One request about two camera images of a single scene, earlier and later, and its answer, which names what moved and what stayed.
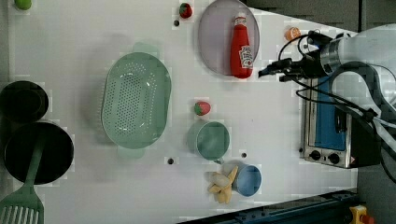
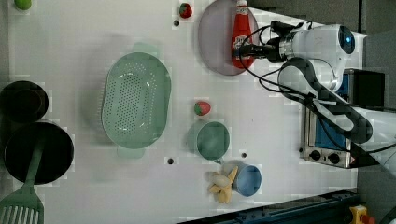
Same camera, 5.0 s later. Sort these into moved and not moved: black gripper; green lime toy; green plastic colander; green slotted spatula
Moved: black gripper
Not moved: green lime toy; green plastic colander; green slotted spatula
